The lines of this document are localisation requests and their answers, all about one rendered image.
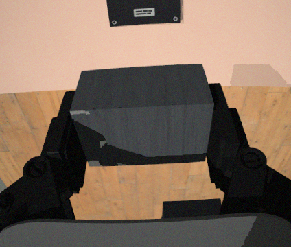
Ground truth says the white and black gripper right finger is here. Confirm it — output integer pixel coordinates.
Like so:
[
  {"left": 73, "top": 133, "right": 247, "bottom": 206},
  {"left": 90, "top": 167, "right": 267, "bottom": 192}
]
[{"left": 206, "top": 83, "right": 291, "bottom": 223}]

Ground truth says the dark grey block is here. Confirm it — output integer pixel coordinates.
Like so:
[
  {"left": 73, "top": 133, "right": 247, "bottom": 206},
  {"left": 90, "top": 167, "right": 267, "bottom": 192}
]
[{"left": 70, "top": 64, "right": 214, "bottom": 167}]

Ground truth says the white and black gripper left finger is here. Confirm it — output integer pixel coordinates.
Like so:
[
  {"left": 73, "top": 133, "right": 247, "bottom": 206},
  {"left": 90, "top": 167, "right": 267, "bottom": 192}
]
[{"left": 0, "top": 91, "right": 87, "bottom": 232}]

